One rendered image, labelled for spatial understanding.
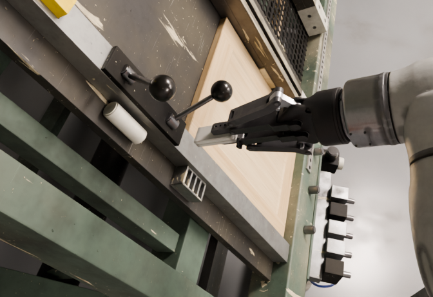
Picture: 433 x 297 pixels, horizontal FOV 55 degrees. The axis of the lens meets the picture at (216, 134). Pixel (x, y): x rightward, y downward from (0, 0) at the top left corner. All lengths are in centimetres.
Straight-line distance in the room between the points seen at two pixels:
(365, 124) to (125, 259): 38
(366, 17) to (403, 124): 281
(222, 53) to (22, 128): 51
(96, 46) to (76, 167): 20
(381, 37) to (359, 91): 265
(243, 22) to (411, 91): 63
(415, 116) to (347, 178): 189
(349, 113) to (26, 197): 39
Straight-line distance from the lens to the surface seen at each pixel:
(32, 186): 54
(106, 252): 61
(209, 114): 90
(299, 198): 123
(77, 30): 64
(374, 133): 53
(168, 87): 57
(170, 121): 72
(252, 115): 57
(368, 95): 52
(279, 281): 114
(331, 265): 132
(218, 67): 97
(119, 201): 77
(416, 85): 51
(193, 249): 91
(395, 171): 249
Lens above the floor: 198
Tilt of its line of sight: 55 degrees down
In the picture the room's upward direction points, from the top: straight up
